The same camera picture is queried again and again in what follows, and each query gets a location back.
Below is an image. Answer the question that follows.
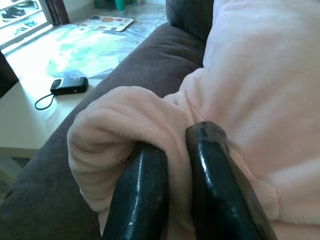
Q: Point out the dark brown fabric sofa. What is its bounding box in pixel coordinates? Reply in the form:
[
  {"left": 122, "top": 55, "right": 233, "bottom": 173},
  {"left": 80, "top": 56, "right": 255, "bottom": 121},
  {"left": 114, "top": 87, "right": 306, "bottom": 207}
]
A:
[{"left": 0, "top": 0, "right": 218, "bottom": 240}]

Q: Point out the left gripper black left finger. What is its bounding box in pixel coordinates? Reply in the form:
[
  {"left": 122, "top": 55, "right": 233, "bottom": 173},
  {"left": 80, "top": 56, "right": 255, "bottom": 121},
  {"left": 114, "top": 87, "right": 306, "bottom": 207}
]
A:
[{"left": 102, "top": 146, "right": 170, "bottom": 240}]

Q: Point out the black device with strap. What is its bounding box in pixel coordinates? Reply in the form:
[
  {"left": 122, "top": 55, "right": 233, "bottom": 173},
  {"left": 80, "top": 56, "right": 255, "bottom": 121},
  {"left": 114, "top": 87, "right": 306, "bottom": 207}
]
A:
[{"left": 34, "top": 76, "right": 90, "bottom": 111}]

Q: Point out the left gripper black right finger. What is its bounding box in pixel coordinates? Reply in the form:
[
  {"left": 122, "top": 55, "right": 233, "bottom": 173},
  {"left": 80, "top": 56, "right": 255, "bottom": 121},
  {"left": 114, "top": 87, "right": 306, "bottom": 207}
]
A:
[{"left": 186, "top": 121, "right": 278, "bottom": 240}]

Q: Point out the brown door frame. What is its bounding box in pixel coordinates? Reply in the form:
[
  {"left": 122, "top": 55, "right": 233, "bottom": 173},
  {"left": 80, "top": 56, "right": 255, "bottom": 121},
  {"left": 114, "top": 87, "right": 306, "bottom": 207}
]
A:
[{"left": 46, "top": 0, "right": 71, "bottom": 26}]

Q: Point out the pink plush pillow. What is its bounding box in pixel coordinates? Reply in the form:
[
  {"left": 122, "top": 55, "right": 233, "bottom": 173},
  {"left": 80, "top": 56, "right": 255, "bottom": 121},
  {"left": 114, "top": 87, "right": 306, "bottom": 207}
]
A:
[{"left": 67, "top": 0, "right": 320, "bottom": 240}]

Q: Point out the colourful printed floor mat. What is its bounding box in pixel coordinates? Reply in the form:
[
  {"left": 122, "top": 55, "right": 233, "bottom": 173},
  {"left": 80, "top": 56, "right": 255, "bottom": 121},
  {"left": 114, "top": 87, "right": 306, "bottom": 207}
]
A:
[{"left": 77, "top": 15, "right": 135, "bottom": 33}]

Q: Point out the white side table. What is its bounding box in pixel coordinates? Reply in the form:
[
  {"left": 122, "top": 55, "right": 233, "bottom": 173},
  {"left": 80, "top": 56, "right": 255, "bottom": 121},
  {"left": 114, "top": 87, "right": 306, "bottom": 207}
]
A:
[{"left": 0, "top": 76, "right": 105, "bottom": 187}]

